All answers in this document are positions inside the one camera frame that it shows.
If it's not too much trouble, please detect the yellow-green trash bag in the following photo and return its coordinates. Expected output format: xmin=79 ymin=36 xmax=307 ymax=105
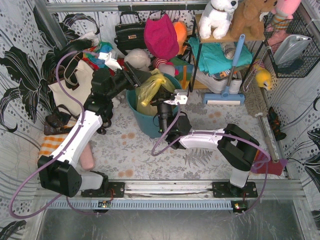
xmin=135 ymin=68 xmax=166 ymax=116

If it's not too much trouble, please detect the teal plastic trash bin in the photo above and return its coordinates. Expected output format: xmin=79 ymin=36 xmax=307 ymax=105
xmin=125 ymin=72 xmax=183 ymax=139

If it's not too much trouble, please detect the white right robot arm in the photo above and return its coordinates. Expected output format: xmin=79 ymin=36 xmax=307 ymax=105
xmin=150 ymin=86 xmax=260 ymax=198

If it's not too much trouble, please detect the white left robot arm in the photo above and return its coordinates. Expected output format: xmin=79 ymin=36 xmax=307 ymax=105
xmin=37 ymin=62 xmax=152 ymax=198

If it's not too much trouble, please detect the red fabric bag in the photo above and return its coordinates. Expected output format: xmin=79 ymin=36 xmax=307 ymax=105
xmin=86 ymin=58 xmax=125 ymax=76

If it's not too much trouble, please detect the cream canvas tote bag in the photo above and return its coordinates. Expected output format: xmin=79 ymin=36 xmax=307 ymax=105
xmin=49 ymin=60 xmax=94 ymax=116

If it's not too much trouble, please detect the colourful striped bag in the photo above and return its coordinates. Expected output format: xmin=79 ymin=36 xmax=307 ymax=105
xmin=82 ymin=41 xmax=118 ymax=65

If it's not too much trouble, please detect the magenta fabric bag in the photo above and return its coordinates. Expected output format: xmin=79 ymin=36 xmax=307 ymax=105
xmin=144 ymin=13 xmax=179 ymax=61

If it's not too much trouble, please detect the dark brown leather bag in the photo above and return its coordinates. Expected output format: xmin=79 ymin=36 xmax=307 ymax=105
xmin=44 ymin=104 xmax=78 ymax=136

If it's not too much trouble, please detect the white plush lamb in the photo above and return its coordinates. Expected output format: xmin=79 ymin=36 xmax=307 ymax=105
xmin=124 ymin=48 xmax=151 ymax=72

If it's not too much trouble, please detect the pink striped plush doll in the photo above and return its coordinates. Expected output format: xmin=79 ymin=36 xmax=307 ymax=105
xmin=153 ymin=57 xmax=179 ymax=77

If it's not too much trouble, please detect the black leather handbag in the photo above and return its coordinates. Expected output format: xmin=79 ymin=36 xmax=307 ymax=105
xmin=114 ymin=11 xmax=147 ymax=56

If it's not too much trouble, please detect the rainbow striped box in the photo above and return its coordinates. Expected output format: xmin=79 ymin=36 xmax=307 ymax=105
xmin=170 ymin=57 xmax=194 ymax=90

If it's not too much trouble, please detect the orange plush toy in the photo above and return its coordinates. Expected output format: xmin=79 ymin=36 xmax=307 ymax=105
xmin=173 ymin=21 xmax=187 ymax=55

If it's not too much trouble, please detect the teal folded cloth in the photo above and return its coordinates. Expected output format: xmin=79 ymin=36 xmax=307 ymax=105
xmin=198 ymin=43 xmax=253 ymax=75

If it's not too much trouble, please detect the grey patterned pouch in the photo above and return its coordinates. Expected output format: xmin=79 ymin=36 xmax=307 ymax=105
xmin=220 ymin=42 xmax=236 ymax=60

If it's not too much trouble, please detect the pink rolled towel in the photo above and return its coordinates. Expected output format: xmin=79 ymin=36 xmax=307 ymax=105
xmin=79 ymin=143 xmax=95 ymax=171

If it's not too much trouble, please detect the beige chenille mop head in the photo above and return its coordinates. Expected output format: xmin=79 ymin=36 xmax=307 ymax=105
xmin=243 ymin=80 xmax=268 ymax=117

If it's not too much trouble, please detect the white plush dog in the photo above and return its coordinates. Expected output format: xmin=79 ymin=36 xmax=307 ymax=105
xmin=199 ymin=0 xmax=239 ymax=40

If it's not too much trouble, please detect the black metal shelf rack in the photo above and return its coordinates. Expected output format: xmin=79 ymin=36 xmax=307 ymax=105
xmin=188 ymin=14 xmax=266 ymax=93

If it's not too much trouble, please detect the orange white checked cloth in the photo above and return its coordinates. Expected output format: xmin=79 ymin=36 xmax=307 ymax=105
xmin=38 ymin=134 xmax=67 ymax=158

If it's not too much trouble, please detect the yellow plush duck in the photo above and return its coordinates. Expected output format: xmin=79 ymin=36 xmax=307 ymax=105
xmin=253 ymin=61 xmax=272 ymax=91

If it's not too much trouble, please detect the black orange toy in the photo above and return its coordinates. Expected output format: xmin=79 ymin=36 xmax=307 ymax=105
xmin=267 ymin=106 xmax=287 ymax=141

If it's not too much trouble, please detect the brown teddy bear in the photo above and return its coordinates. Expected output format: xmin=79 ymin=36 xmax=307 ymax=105
xmin=230 ymin=0 xmax=278 ymax=39

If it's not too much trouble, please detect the silver foil pouch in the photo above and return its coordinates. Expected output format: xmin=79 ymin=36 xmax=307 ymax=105
xmin=273 ymin=34 xmax=312 ymax=65

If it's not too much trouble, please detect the pink plush toy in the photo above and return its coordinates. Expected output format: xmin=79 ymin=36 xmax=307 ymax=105
xmin=270 ymin=0 xmax=301 ymax=30

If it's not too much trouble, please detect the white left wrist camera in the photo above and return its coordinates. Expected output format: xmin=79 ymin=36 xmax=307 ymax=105
xmin=98 ymin=52 xmax=123 ymax=72

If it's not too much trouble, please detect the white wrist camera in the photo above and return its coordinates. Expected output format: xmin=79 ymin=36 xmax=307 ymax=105
xmin=98 ymin=52 xmax=123 ymax=72
xmin=164 ymin=89 xmax=188 ymax=105

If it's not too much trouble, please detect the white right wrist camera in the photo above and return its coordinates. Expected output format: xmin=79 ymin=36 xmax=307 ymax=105
xmin=164 ymin=89 xmax=188 ymax=105

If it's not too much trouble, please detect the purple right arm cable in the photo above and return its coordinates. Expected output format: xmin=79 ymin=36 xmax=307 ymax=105
xmin=151 ymin=102 xmax=272 ymax=216

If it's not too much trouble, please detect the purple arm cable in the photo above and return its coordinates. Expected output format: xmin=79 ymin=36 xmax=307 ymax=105
xmin=151 ymin=102 xmax=272 ymax=216
xmin=8 ymin=49 xmax=103 ymax=220

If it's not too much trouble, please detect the blue handled mop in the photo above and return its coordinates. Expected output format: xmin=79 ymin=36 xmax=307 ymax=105
xmin=203 ymin=34 xmax=246 ymax=106

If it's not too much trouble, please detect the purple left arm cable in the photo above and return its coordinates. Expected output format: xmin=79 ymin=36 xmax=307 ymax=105
xmin=8 ymin=49 xmax=103 ymax=220

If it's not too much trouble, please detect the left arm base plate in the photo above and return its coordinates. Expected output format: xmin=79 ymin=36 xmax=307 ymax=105
xmin=80 ymin=181 xmax=125 ymax=198

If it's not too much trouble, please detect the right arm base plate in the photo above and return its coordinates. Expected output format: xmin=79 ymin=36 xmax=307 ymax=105
xmin=212 ymin=181 xmax=258 ymax=198

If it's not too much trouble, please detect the aluminium mounting rail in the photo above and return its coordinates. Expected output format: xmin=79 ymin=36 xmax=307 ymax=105
xmin=121 ymin=179 xmax=306 ymax=200

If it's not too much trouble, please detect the black wire basket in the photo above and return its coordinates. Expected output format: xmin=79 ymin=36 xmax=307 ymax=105
xmin=264 ymin=12 xmax=320 ymax=78

